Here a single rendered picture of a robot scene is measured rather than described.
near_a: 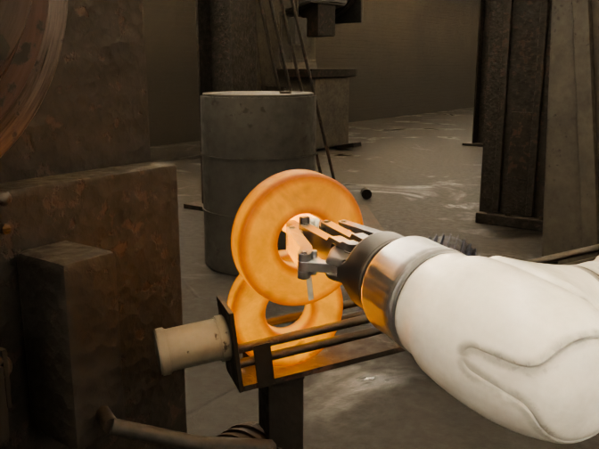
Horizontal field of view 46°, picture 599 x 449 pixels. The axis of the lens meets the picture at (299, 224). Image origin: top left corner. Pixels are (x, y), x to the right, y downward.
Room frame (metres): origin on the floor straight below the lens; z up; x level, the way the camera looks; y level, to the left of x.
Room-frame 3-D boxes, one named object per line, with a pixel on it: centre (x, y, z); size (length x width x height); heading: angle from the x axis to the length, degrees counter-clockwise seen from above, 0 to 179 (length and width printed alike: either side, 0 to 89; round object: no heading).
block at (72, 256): (0.82, 0.29, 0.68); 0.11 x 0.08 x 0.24; 54
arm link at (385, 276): (0.56, -0.10, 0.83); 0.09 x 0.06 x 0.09; 116
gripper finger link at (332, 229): (0.69, -0.05, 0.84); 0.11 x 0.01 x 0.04; 24
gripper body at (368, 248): (0.62, -0.07, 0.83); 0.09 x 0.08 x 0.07; 26
